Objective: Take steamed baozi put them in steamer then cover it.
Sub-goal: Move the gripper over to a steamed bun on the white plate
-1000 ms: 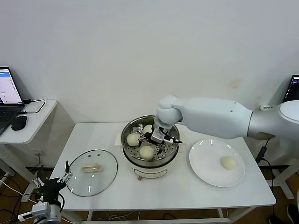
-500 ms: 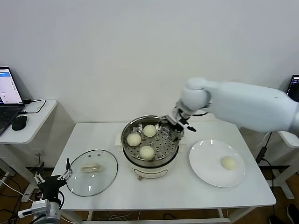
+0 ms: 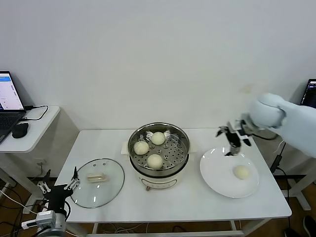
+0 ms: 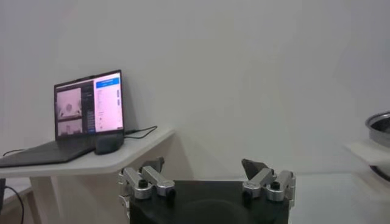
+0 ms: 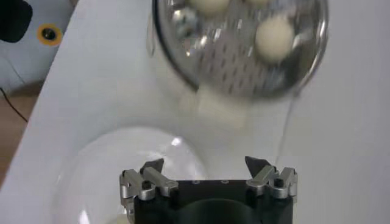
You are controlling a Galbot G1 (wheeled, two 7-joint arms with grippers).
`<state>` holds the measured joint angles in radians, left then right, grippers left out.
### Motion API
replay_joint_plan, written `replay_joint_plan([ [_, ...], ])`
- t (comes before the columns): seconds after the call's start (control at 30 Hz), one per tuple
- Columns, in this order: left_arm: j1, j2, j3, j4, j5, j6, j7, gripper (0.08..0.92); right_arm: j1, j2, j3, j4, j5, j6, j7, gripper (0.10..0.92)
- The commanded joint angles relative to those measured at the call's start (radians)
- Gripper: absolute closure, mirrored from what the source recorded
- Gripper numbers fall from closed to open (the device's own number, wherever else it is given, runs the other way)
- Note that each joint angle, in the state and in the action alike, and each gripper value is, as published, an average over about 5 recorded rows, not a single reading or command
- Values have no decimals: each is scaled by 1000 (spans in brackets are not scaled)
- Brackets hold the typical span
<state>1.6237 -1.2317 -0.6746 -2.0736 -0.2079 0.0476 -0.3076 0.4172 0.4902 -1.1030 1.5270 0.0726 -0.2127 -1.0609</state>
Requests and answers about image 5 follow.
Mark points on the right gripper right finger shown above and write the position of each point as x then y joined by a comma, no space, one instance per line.
262,178

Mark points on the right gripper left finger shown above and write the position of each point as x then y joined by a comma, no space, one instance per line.
158,181

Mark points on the white steamed baozi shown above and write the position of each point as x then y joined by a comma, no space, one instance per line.
210,4
274,38

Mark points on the steel steamer pot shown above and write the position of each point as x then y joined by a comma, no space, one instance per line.
219,109

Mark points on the white round plate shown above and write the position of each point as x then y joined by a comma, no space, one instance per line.
106,170

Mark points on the stainless steel steamer basket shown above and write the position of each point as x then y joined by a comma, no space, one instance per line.
228,70

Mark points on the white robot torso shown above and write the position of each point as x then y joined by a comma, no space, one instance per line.
24,64

